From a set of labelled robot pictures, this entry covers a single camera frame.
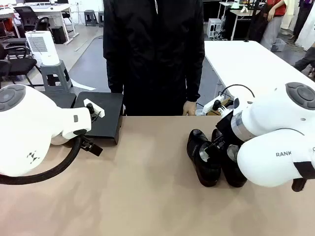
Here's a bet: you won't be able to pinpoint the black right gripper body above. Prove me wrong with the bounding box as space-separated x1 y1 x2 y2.
216 112 244 148

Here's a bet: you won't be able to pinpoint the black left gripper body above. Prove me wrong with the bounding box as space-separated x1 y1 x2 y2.
82 136 97 153

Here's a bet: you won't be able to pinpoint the black buckle loafer shoe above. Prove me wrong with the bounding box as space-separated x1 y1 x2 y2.
211 128 248 188
186 128 222 188

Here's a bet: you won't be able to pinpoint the person's right forearm black sleeve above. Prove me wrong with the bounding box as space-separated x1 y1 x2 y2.
106 56 125 95

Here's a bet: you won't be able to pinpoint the person's left forearm black sleeve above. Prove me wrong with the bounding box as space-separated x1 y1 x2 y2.
184 56 206 103

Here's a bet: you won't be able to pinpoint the black metal stand shelf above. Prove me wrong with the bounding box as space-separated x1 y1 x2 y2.
73 91 124 146
50 92 77 109

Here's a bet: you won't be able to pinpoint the person's left hand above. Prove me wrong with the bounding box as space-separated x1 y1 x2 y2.
183 100 198 117

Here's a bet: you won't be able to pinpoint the white paper shoe stuffing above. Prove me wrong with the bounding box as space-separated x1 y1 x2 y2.
199 147 210 162
227 145 240 159

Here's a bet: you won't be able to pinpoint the large white table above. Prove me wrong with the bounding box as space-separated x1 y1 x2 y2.
203 40 315 104

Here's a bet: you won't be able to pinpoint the grey plastic bin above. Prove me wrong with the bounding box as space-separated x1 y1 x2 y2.
271 38 287 52

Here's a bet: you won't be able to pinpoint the person torso black jacket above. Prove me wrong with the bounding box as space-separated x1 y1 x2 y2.
102 0 206 117

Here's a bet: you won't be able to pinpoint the white air purifier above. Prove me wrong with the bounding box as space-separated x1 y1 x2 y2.
25 30 61 67

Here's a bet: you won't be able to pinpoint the white computer case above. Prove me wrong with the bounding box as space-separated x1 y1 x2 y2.
207 18 224 39

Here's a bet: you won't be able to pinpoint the seated person dark trousers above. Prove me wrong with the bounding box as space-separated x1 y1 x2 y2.
293 41 315 80

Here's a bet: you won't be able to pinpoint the black office chair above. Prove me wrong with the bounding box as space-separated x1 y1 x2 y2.
0 58 42 89
1 36 34 59
13 6 54 34

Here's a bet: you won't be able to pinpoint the person in red top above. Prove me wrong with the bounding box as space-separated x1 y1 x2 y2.
260 0 288 51

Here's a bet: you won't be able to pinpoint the black computer tower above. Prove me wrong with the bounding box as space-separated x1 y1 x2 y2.
51 25 67 45

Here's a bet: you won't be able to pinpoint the white topped work desk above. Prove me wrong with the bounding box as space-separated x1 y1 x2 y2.
218 1 268 41

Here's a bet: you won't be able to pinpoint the white hanging garment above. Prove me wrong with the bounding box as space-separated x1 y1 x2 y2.
296 13 315 51

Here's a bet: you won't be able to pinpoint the white office desk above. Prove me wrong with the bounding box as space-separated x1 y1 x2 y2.
0 3 79 45

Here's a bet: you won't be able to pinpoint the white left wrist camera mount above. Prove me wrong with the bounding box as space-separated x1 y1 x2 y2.
83 98 106 122

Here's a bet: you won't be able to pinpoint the thin black camera cable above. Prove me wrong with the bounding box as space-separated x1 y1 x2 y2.
220 84 255 99

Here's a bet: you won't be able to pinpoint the black right arm cable sleeve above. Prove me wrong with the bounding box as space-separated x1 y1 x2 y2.
291 177 309 193

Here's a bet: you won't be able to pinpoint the black velcro strap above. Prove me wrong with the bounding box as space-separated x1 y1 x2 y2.
292 161 315 178

